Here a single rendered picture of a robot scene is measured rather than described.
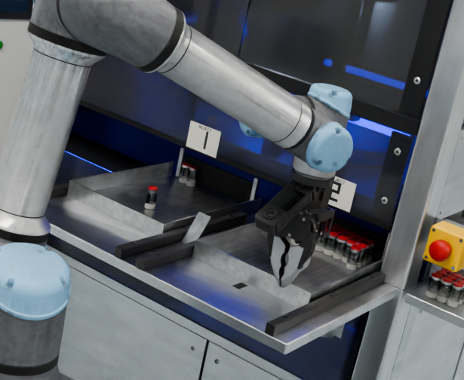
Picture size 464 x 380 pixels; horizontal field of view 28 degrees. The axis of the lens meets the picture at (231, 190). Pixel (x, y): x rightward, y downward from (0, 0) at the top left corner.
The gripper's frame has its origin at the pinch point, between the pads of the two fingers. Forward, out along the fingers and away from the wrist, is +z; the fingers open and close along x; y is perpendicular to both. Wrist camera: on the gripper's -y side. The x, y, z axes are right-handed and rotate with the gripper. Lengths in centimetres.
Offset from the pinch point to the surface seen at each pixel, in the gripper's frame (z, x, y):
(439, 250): -8.6, -18.2, 23.3
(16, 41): -21, 88, 13
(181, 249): 1.6, 20.7, -2.4
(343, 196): -10.5, 5.0, 26.7
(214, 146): -10.4, 37.8, 26.7
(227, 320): 4.8, 1.3, -12.9
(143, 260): 1.8, 20.9, -13.0
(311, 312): 2.3, -7.9, -1.3
